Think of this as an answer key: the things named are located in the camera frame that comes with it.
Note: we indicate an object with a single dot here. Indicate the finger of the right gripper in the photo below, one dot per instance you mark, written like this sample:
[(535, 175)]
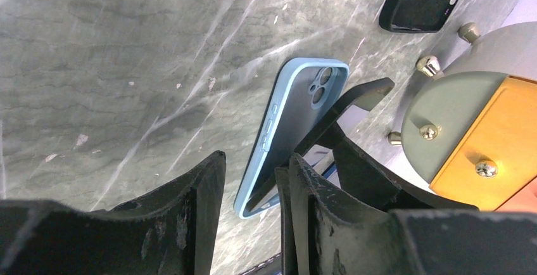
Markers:
[(359, 175)]

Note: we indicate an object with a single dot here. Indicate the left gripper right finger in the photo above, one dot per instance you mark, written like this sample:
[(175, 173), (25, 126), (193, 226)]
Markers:
[(327, 231)]

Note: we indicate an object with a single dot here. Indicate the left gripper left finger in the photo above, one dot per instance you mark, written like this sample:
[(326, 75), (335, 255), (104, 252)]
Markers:
[(170, 230)]

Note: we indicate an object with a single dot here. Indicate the light blue phone case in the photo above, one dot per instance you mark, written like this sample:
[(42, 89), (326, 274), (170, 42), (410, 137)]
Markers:
[(305, 89)]

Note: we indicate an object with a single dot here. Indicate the cream and orange drum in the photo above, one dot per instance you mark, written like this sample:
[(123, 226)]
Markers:
[(470, 132)]

